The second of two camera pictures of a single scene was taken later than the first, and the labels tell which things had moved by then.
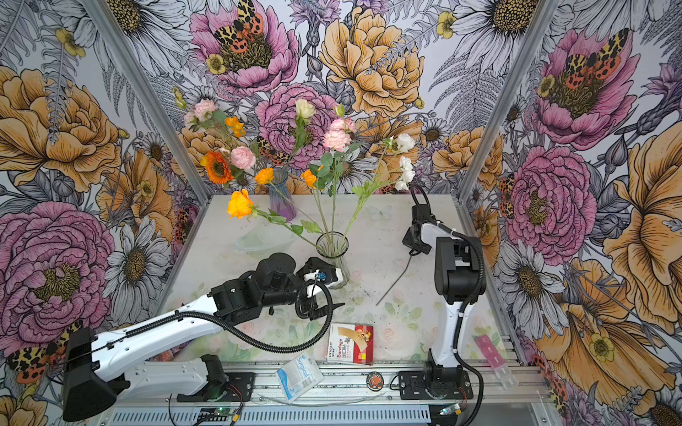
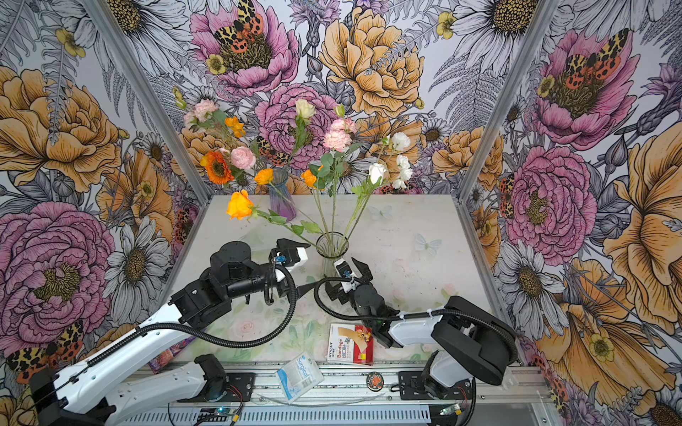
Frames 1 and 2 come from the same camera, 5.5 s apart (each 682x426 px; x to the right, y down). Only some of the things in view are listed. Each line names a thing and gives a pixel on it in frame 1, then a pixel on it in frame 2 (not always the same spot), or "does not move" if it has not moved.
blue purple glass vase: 282,200 does not move
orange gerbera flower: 218,169 does not move
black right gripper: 407,240 → 337,291
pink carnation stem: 205,115 does not move
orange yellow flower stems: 265,176 does not move
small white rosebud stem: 394,282 → 364,191
